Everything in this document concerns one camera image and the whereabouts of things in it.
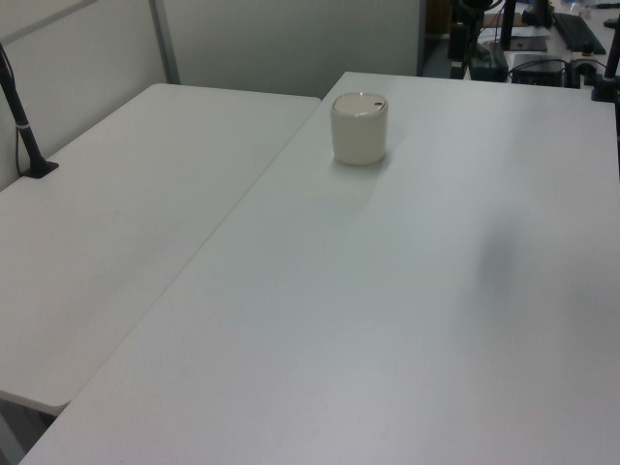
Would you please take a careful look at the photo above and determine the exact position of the black upright device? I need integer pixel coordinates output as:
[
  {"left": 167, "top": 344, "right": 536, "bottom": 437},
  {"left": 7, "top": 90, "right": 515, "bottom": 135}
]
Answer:
[{"left": 448, "top": 21, "right": 469, "bottom": 79}]

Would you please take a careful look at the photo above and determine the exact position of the white side table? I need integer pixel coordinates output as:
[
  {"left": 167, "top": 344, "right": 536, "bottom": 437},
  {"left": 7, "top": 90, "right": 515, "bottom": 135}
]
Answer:
[{"left": 0, "top": 82, "right": 324, "bottom": 416}]

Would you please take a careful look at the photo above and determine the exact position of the black electronics box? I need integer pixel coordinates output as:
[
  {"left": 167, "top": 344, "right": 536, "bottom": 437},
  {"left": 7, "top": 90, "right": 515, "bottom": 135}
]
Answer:
[{"left": 508, "top": 52, "right": 569, "bottom": 86}]

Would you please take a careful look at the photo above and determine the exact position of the black computer keyboard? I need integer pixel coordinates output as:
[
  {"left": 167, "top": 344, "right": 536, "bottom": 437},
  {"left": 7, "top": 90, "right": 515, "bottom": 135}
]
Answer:
[{"left": 551, "top": 12, "right": 607, "bottom": 55}]

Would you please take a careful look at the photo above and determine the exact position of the black monitor stand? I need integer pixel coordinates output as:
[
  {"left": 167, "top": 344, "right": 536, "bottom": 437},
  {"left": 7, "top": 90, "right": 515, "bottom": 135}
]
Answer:
[{"left": 498, "top": 0, "right": 517, "bottom": 50}]

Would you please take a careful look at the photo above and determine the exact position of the grey aluminium partition post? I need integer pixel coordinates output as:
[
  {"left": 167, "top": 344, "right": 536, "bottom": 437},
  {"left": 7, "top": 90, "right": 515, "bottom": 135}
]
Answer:
[{"left": 148, "top": 0, "right": 182, "bottom": 86}]

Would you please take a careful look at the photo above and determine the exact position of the black camera pole with clamp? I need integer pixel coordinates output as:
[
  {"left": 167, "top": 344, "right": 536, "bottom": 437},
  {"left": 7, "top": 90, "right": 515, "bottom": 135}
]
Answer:
[{"left": 0, "top": 42, "right": 60, "bottom": 181}]

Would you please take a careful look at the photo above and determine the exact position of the dark green device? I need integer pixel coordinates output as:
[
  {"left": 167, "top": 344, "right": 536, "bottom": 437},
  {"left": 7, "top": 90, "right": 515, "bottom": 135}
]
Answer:
[{"left": 470, "top": 42, "right": 510, "bottom": 81}]

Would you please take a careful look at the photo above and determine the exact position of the cream round desktop trash bin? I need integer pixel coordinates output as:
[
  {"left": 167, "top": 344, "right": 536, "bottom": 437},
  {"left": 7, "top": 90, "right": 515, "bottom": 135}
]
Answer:
[{"left": 329, "top": 90, "right": 390, "bottom": 167}]

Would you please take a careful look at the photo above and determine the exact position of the black clamp stand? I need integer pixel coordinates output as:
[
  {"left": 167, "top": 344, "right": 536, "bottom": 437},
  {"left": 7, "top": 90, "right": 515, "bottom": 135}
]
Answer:
[{"left": 589, "top": 0, "right": 620, "bottom": 104}]

